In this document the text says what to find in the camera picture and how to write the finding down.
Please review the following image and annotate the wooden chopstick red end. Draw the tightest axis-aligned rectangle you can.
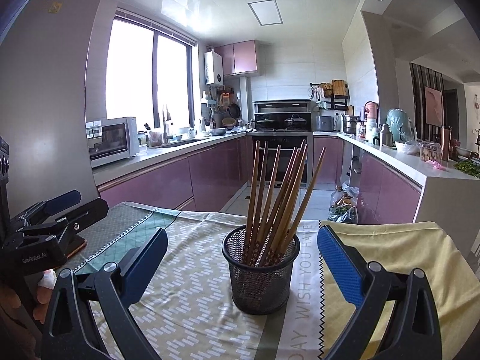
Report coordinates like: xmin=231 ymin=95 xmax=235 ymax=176
xmin=242 ymin=141 xmax=260 ymax=264

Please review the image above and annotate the left hand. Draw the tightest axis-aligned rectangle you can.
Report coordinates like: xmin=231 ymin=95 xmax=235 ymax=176
xmin=33 ymin=269 xmax=57 ymax=324

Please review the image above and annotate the brown phone on table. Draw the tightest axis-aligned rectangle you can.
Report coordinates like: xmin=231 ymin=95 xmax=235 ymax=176
xmin=65 ymin=235 xmax=87 ymax=259

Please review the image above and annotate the white microwave oven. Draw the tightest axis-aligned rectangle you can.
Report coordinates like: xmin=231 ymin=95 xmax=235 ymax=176
xmin=85 ymin=117 xmax=139 ymax=168

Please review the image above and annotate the patterned beige green tablecloth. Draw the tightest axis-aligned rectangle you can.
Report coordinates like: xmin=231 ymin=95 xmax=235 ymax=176
xmin=67 ymin=202 xmax=324 ymax=359

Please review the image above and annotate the plastic bag on floor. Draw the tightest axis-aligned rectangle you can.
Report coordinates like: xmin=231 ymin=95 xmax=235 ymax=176
xmin=328 ymin=183 xmax=360 ymax=224

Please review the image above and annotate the pink lower cabinets left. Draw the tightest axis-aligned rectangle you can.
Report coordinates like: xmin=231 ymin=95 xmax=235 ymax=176
xmin=94 ymin=133 xmax=252 ymax=211

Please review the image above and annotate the black mesh utensil cup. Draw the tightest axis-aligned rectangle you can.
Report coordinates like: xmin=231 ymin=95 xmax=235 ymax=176
xmin=221 ymin=226 xmax=300 ymax=315

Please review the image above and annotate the window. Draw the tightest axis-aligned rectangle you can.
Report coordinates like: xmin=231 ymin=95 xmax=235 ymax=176
xmin=105 ymin=9 xmax=199 ymax=131

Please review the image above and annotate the teal bag on counter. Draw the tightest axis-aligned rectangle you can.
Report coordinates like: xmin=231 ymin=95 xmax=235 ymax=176
xmin=386 ymin=108 xmax=416 ymax=143

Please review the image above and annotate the steel stock pot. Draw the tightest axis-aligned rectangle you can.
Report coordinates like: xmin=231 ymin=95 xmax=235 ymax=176
xmin=341 ymin=115 xmax=360 ymax=135

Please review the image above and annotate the white water heater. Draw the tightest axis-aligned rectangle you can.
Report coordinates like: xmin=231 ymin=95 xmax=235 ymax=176
xmin=204 ymin=50 xmax=224 ymax=86

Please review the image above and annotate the black built-in oven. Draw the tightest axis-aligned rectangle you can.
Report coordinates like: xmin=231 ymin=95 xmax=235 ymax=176
xmin=249 ymin=130 xmax=313 ymax=188

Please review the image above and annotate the black range hood stove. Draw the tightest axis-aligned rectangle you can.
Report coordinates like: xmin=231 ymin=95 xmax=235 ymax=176
xmin=253 ymin=99 xmax=313 ymax=133

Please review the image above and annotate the pink upper cabinet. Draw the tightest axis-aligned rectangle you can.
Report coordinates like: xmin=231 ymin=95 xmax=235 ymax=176
xmin=214 ymin=40 xmax=259 ymax=77

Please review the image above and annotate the ceiling light panel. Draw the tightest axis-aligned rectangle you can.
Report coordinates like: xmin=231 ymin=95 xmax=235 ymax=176
xmin=248 ymin=0 xmax=283 ymax=26

